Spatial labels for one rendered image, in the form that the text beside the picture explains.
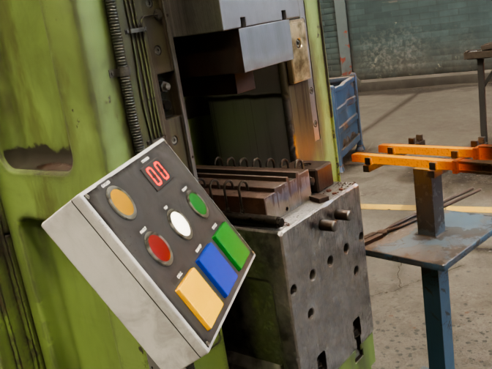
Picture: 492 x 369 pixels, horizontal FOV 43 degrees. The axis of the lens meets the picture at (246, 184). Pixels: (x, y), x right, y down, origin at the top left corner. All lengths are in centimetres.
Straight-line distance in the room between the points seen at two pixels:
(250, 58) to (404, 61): 787
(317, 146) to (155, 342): 112
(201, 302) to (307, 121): 102
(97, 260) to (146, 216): 11
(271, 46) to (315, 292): 60
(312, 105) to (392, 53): 741
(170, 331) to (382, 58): 857
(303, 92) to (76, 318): 88
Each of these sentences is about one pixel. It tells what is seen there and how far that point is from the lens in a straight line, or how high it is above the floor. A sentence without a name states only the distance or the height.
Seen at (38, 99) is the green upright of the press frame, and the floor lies 128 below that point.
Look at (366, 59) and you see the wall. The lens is 939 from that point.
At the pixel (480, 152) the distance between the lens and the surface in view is 185.
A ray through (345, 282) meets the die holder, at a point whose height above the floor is 68.
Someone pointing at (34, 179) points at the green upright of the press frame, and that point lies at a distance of 150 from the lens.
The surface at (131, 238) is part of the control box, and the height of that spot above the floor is 112.
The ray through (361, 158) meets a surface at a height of 93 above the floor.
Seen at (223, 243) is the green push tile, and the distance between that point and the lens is 107.
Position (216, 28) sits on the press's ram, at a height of 137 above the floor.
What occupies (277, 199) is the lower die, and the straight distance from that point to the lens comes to 148.
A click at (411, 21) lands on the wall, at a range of 915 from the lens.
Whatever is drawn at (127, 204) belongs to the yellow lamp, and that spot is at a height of 116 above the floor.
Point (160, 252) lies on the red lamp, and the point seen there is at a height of 109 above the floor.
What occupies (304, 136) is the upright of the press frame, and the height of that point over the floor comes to 102.
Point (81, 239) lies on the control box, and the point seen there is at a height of 114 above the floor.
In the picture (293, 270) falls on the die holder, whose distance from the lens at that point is 146.
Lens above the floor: 140
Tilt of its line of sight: 15 degrees down
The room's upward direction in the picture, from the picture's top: 9 degrees counter-clockwise
